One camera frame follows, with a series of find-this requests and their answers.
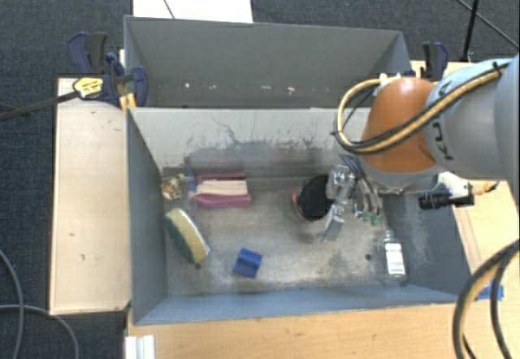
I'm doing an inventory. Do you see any grey metal bin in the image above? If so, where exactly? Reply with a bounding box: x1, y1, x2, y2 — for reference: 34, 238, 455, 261
123, 15, 475, 327

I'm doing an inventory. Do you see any black cylinder on white bracket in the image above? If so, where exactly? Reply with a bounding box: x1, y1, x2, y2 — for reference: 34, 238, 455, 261
418, 171, 476, 211

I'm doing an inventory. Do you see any yellow and green sponge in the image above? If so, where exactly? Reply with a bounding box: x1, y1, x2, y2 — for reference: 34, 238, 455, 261
163, 208, 211, 266

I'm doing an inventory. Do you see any black and red round brush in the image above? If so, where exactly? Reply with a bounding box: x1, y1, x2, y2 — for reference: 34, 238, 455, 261
290, 174, 336, 223

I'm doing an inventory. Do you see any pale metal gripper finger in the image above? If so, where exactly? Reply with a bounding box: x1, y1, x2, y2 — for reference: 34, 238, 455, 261
326, 165, 353, 200
318, 205, 347, 244

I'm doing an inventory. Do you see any pale wood board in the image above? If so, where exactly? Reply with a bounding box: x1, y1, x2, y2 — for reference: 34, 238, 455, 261
49, 76, 133, 316

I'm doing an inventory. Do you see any blue block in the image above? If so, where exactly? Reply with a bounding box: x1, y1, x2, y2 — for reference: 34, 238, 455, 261
232, 247, 263, 279

